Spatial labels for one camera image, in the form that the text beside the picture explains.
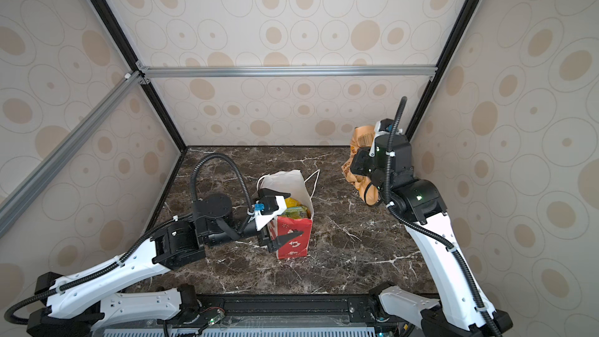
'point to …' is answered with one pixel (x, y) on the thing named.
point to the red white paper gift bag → (292, 181)
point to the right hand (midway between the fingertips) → (359, 149)
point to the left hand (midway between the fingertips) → (297, 215)
